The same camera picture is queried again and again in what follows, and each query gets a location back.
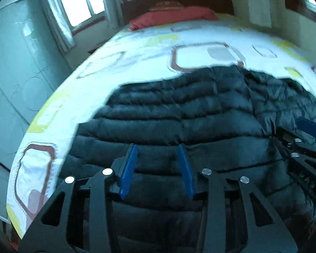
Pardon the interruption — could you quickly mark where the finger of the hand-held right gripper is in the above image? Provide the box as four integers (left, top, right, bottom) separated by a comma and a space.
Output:
296, 116, 316, 141
275, 126, 316, 164

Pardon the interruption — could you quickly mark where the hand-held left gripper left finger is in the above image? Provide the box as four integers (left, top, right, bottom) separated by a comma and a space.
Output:
18, 144, 139, 253

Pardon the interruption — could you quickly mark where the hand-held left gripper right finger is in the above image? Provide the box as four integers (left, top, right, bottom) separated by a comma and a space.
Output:
177, 144, 298, 253

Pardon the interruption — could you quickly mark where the black puffer jacket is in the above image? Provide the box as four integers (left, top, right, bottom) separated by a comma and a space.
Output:
66, 65, 316, 253

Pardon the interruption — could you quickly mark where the bed with patterned sheet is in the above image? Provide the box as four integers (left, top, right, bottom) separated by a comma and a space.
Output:
7, 13, 316, 240

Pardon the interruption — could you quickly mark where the wooden nightstand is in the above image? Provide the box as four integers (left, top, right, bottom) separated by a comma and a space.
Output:
88, 41, 108, 54

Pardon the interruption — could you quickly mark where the pale curtain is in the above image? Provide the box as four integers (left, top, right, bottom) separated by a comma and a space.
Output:
38, 0, 75, 54
246, 0, 273, 28

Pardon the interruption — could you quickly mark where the white wardrobe with circle pattern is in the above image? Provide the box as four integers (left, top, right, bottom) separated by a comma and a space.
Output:
0, 0, 71, 217

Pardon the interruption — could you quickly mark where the wooden headboard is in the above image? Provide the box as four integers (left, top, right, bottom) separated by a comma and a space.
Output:
121, 0, 235, 24

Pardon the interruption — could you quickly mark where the red pillow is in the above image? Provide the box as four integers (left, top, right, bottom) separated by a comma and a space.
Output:
129, 7, 219, 31

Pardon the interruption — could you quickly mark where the brown patterned pillow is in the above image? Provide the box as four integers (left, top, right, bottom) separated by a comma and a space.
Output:
149, 1, 183, 11

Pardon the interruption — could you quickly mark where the small window with wooden frame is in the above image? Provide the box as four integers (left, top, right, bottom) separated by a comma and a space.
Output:
42, 0, 107, 35

